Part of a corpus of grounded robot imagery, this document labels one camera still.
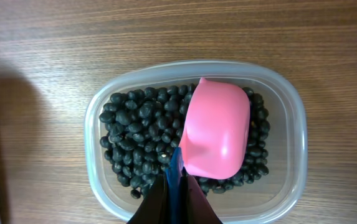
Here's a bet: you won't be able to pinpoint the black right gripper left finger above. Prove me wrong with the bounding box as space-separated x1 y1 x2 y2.
127 174 169 224

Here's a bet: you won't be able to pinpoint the black beans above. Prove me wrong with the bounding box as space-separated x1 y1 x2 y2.
99 83 270 199

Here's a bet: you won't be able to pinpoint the pink scoop with blue handle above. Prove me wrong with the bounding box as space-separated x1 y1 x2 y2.
166 77 250 223

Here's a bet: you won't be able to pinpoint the clear plastic container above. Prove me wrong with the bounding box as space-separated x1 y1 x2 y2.
84 60 307 223

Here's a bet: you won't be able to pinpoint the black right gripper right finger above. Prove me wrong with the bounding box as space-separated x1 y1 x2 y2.
180 175 222 224

